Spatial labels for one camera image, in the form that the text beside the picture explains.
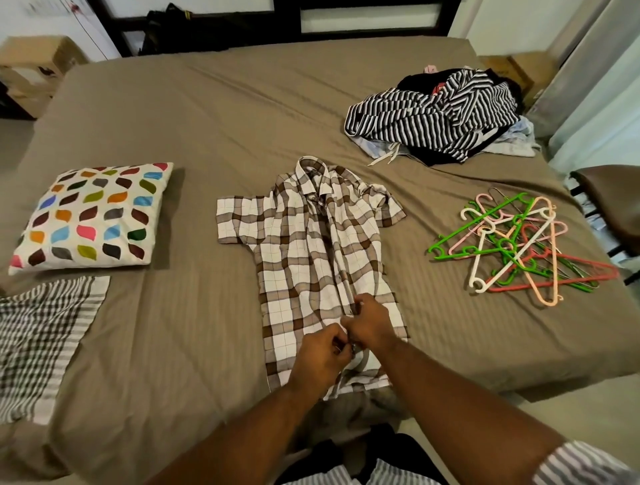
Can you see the person's black trousers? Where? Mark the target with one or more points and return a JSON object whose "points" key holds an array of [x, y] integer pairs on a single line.
{"points": [[400, 447]]}

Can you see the person's striped shirt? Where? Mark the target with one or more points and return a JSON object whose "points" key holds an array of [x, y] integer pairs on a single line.
{"points": [[590, 465]]}

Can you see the sheer white curtain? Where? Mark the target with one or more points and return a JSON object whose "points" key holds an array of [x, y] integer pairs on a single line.
{"points": [[600, 80]]}

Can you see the brown chair with black legs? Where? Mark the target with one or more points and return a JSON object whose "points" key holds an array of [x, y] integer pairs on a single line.
{"points": [[615, 205]]}

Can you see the black slatted headboard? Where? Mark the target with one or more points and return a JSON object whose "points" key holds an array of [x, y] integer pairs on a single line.
{"points": [[285, 12]]}

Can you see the grey checked towel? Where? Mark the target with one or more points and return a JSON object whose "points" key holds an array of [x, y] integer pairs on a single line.
{"points": [[45, 340]]}

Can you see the black bag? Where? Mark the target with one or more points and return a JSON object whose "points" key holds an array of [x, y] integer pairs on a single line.
{"points": [[200, 28]]}

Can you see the person's right hand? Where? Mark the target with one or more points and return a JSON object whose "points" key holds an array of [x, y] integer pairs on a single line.
{"points": [[372, 325]]}

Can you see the bed with taupe sheet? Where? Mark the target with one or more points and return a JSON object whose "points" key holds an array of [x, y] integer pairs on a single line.
{"points": [[200, 120]]}

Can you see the black white striped garment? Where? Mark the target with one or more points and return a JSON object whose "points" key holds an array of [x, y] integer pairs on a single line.
{"points": [[420, 115]]}

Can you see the pile of coloured plastic hangers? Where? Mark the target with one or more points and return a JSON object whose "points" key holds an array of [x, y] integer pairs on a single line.
{"points": [[510, 250]]}

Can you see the person's right forearm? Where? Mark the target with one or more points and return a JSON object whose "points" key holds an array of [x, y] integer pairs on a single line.
{"points": [[460, 410]]}

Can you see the cardboard box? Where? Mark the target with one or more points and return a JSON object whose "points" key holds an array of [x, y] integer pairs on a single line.
{"points": [[540, 72], [492, 65]]}

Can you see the light blue garment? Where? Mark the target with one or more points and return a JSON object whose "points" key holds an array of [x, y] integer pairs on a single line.
{"points": [[520, 140]]}

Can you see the brown white plaid shirt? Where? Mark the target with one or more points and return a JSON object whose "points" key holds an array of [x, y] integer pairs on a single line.
{"points": [[300, 260]]}

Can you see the cardboard boxes left of bed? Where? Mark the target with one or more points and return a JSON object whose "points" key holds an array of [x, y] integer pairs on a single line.
{"points": [[40, 60]]}

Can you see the colourful leaf print pillow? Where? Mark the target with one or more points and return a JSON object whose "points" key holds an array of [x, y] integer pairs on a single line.
{"points": [[95, 215]]}

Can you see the person's left hand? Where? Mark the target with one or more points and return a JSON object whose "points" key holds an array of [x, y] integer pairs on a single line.
{"points": [[320, 360]]}

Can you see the person's left forearm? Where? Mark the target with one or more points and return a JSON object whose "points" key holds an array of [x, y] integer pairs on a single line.
{"points": [[240, 440]]}

